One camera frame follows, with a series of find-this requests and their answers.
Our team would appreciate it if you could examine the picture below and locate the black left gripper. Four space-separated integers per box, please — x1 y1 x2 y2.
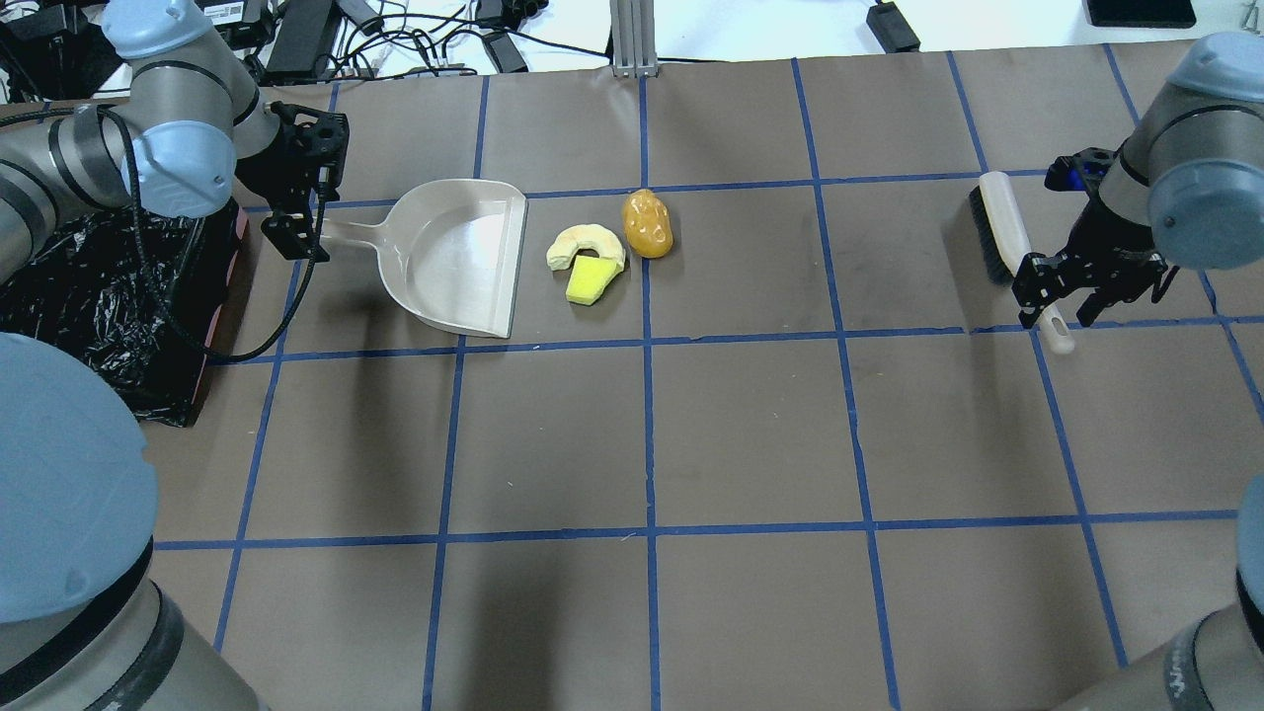
236 101 351 263

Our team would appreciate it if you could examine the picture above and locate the yellow sponge wedge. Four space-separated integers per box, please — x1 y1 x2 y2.
565 256 623 306

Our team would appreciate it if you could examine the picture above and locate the white hand brush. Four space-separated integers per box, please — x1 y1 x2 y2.
967 171 1074 356

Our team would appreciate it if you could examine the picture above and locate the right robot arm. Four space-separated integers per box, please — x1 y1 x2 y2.
1011 32 1263 710

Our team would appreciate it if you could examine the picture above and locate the aluminium frame post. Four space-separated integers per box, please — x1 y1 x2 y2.
609 0 660 78

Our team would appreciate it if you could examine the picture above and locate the black power adapter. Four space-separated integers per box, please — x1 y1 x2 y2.
865 1 921 54

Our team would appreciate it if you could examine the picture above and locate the black lined trash bin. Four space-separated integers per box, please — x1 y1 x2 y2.
1 201 243 428

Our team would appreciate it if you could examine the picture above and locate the beige plastic dustpan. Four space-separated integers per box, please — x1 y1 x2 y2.
322 178 528 339

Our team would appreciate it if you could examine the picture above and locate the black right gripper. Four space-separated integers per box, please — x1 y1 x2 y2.
1011 148 1178 329

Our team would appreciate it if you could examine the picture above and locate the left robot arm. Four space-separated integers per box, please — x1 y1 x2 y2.
3 1 351 710

